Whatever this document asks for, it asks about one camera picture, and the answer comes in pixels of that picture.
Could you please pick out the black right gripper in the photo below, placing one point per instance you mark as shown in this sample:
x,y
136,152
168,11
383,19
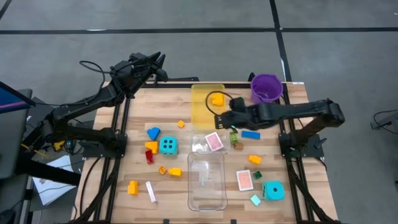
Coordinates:
x,y
241,119

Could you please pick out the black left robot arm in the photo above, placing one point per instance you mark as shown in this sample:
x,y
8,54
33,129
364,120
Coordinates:
x,y
87,101

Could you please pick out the tan wooden block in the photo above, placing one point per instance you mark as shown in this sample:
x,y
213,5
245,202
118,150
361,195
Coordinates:
x,y
238,146

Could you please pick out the lime green toy brick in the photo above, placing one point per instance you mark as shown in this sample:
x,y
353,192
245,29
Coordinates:
x,y
233,137

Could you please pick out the large clear plastic bin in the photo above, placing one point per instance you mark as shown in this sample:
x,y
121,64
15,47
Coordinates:
x,y
205,183

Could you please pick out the purple plastic bucket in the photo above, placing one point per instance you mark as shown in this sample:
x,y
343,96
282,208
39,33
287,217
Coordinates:
x,y
266,88

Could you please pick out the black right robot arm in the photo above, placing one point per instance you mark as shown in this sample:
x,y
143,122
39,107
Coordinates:
x,y
295,113

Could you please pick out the yellow translucent plastic bin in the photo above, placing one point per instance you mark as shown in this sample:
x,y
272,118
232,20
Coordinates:
x,y
200,109

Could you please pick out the blue heart toy block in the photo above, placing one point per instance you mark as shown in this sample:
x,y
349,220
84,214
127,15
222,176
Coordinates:
x,y
154,133

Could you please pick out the small orange toy brick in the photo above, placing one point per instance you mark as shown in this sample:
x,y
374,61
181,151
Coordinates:
x,y
162,169
180,124

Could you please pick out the small clear plastic bin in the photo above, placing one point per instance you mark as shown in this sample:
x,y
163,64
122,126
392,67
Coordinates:
x,y
199,146

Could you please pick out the yellow wedge toy block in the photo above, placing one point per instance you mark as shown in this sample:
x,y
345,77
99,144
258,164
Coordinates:
x,y
151,145

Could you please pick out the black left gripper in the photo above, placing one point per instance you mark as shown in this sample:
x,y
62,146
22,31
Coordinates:
x,y
130,74

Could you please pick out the salmon playing card deck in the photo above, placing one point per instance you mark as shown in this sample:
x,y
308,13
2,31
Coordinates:
x,y
244,180

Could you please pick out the blue monitor screen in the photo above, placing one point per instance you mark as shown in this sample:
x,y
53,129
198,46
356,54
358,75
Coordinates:
x,y
9,99

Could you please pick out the black aluminium table frame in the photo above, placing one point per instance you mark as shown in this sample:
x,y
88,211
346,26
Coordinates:
x,y
174,85

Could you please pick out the tall yellow toy brick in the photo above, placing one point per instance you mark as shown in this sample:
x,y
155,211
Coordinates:
x,y
133,188

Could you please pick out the red toy brick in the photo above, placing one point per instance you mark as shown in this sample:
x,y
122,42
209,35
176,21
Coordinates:
x,y
149,157

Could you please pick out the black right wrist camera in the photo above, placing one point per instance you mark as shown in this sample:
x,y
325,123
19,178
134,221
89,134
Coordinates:
x,y
237,103

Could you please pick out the teal foam die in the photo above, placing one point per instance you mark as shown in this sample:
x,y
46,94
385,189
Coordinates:
x,y
273,190
168,145

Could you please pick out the white paper sheets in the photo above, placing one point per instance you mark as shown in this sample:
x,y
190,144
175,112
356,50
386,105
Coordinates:
x,y
53,189

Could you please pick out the flat blue toy brick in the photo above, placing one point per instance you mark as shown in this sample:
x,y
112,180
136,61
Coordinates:
x,y
250,135

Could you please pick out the small dark green brick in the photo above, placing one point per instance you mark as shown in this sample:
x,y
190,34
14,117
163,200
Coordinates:
x,y
257,175

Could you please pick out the yellow plug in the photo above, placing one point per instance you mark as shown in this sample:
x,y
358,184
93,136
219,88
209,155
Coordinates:
x,y
58,145

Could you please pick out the light blue toy block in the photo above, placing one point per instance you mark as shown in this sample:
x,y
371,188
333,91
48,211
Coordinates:
x,y
255,200

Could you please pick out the gray floor equipment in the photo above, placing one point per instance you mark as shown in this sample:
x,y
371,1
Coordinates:
x,y
392,123

